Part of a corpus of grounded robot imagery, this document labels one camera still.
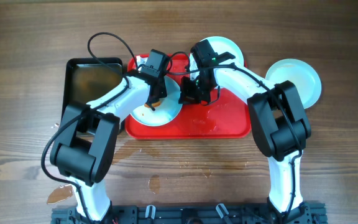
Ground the white plate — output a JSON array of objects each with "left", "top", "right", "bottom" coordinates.
[
  {"left": 189, "top": 36, "right": 246, "bottom": 80},
  {"left": 265, "top": 58, "right": 322, "bottom": 109},
  {"left": 131, "top": 76, "right": 182, "bottom": 127}
]

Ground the orange green sponge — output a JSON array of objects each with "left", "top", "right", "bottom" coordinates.
[{"left": 144, "top": 100, "right": 162, "bottom": 109}]

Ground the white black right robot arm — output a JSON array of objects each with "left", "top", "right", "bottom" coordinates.
[{"left": 180, "top": 52, "right": 311, "bottom": 219}]

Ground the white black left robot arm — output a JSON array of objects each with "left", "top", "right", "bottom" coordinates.
[{"left": 41, "top": 68, "right": 167, "bottom": 223}]

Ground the red plastic tray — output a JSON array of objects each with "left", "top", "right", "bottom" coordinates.
[{"left": 125, "top": 54, "right": 253, "bottom": 139}]

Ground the black water tray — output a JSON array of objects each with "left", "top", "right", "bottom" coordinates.
[{"left": 62, "top": 57, "right": 122, "bottom": 113}]

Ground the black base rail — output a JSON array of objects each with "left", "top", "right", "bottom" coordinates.
[{"left": 50, "top": 202, "right": 328, "bottom": 224}]

